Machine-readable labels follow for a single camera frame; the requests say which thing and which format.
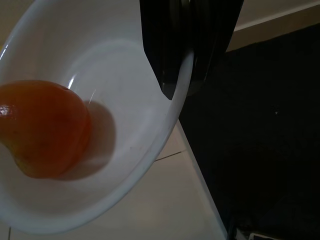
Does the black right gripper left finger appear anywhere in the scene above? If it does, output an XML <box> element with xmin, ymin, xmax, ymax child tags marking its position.
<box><xmin>139</xmin><ymin>0</ymin><xmax>195</xmax><ymax>101</ymax></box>

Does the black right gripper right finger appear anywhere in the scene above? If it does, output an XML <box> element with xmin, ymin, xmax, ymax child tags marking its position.
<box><xmin>188</xmin><ymin>0</ymin><xmax>245</xmax><ymax>97</ymax></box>

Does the white ceramic bowl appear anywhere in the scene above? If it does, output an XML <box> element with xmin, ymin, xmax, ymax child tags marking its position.
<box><xmin>0</xmin><ymin>0</ymin><xmax>195</xmax><ymax>235</ymax></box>

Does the orange-red round fruit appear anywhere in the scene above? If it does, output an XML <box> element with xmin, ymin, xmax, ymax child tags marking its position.
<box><xmin>0</xmin><ymin>79</ymin><xmax>92</xmax><ymax>180</ymax></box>

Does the black floor mat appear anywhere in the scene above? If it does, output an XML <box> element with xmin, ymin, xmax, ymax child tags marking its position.
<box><xmin>174</xmin><ymin>23</ymin><xmax>320</xmax><ymax>240</ymax></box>

